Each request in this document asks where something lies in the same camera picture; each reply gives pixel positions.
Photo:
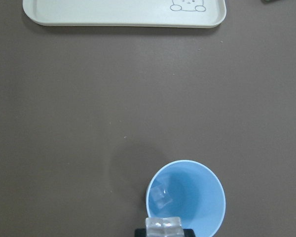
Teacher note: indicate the clear ice cube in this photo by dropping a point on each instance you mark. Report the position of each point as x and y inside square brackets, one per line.
[160, 196]
[164, 227]

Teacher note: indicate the cream rabbit tray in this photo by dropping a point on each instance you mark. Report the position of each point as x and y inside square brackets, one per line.
[122, 13]

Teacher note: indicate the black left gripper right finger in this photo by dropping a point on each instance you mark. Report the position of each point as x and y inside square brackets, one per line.
[189, 233]

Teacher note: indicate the light blue cup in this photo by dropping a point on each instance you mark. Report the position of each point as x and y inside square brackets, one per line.
[197, 193]

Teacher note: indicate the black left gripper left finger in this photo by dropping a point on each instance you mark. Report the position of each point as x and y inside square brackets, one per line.
[140, 232]

